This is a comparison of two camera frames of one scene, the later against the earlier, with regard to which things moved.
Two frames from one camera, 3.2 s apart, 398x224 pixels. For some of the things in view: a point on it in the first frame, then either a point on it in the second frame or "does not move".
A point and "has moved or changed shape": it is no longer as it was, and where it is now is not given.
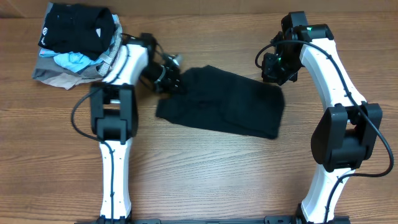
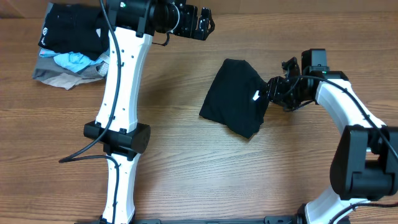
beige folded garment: [65, 81] does not move
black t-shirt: [213, 98] has moved or changed shape
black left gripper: [168, 84] → [187, 29]
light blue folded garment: [73, 61] does not move
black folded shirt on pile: [86, 29] does not move
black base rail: [269, 219] does not move
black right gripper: [268, 75] → [273, 87]
